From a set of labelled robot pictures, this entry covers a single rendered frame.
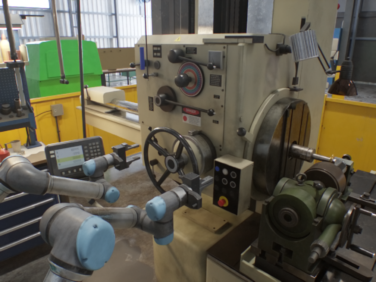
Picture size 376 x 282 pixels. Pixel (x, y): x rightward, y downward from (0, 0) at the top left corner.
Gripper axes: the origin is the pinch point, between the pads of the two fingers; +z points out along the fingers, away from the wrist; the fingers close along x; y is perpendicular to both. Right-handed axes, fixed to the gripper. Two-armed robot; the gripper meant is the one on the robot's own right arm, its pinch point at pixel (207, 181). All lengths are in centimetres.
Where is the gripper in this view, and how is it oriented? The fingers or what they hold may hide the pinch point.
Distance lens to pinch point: 120.5
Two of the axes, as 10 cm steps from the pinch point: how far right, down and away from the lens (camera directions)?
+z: 6.9, -2.5, 6.8
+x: 0.0, 9.4, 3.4
